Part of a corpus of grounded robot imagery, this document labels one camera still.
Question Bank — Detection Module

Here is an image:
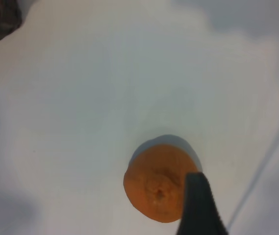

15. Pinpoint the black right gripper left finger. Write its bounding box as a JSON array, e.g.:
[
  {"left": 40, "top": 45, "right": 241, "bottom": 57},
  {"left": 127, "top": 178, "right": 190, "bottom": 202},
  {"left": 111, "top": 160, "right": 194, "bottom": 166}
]
[{"left": 176, "top": 171, "right": 229, "bottom": 235}]

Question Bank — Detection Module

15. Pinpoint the orange mandarin fruit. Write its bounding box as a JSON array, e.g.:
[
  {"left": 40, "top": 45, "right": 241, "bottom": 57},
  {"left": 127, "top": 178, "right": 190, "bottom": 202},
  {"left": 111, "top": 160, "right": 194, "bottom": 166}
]
[{"left": 123, "top": 143, "right": 201, "bottom": 224}]

